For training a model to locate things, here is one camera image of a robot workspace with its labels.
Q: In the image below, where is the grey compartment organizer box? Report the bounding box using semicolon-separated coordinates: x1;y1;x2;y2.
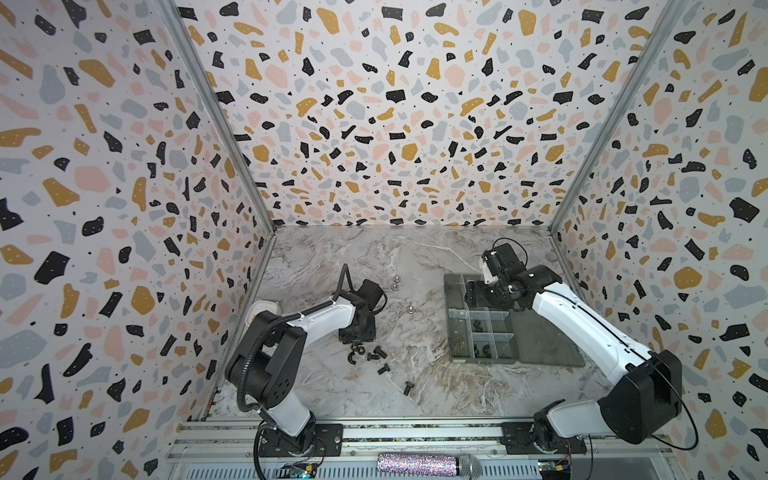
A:
444;274;585;367

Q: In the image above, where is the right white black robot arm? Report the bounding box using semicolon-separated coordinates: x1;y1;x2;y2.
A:
465;239;689;453

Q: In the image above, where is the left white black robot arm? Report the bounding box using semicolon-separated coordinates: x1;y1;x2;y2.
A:
225;279;387;441

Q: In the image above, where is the white square container orange label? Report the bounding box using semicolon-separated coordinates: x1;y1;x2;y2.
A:
247;300;282;320

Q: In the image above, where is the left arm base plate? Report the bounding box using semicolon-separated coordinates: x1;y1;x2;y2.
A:
255;423;344;458

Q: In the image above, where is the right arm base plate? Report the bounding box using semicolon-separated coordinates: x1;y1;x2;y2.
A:
500;421;588;455

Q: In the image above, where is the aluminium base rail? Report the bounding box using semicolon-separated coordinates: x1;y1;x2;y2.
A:
160;417;685;479

